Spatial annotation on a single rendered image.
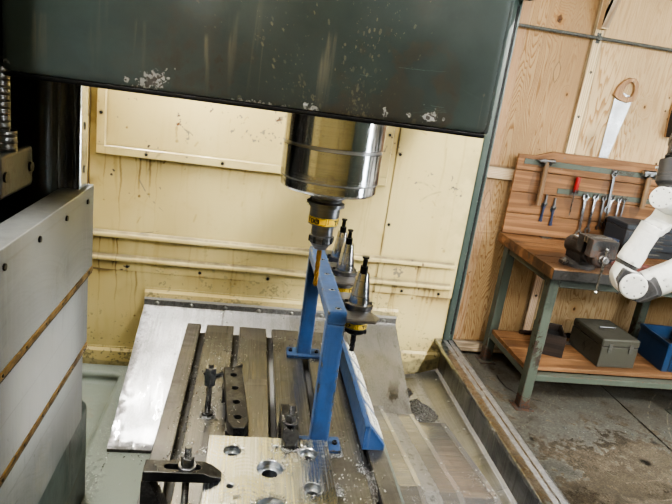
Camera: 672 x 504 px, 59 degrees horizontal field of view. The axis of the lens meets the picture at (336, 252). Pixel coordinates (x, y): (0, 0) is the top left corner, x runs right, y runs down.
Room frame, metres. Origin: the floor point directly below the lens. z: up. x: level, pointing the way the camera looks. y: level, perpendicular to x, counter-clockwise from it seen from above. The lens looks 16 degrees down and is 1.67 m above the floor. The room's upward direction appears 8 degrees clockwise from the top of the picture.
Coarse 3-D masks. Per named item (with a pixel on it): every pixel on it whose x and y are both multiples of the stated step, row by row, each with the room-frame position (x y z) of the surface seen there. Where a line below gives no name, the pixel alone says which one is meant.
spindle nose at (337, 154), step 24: (288, 120) 0.92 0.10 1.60; (312, 120) 0.89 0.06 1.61; (336, 120) 0.88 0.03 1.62; (288, 144) 0.92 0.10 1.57; (312, 144) 0.88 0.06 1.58; (336, 144) 0.88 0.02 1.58; (360, 144) 0.89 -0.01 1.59; (288, 168) 0.91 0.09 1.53; (312, 168) 0.88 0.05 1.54; (336, 168) 0.88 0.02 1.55; (360, 168) 0.89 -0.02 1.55; (312, 192) 0.88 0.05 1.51; (336, 192) 0.88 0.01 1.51; (360, 192) 0.90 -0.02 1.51
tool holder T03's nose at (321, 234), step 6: (312, 228) 0.95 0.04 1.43; (318, 228) 0.94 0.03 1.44; (324, 228) 0.94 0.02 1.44; (330, 228) 0.95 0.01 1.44; (312, 234) 0.95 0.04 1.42; (318, 234) 0.94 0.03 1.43; (324, 234) 0.94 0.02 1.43; (330, 234) 0.95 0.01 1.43; (312, 240) 0.94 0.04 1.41; (318, 240) 0.94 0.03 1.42; (324, 240) 0.94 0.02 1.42; (330, 240) 0.95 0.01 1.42; (318, 246) 0.94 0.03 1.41; (324, 246) 0.94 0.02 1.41
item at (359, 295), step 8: (368, 272) 1.20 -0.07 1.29; (360, 280) 1.18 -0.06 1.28; (368, 280) 1.19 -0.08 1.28; (352, 288) 1.19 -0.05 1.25; (360, 288) 1.18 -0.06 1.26; (368, 288) 1.18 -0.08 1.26; (352, 296) 1.18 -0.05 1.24; (360, 296) 1.17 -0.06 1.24; (368, 296) 1.18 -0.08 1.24; (360, 304) 1.17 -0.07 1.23; (368, 304) 1.18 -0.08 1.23
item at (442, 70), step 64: (64, 0) 0.77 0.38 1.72; (128, 0) 0.79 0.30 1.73; (192, 0) 0.80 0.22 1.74; (256, 0) 0.81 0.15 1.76; (320, 0) 0.83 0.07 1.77; (384, 0) 0.84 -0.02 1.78; (448, 0) 0.85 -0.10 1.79; (512, 0) 0.87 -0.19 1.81; (64, 64) 0.77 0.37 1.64; (128, 64) 0.79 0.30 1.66; (192, 64) 0.80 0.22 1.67; (256, 64) 0.81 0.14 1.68; (320, 64) 0.83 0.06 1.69; (384, 64) 0.84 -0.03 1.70; (448, 64) 0.85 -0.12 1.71; (448, 128) 0.86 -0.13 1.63
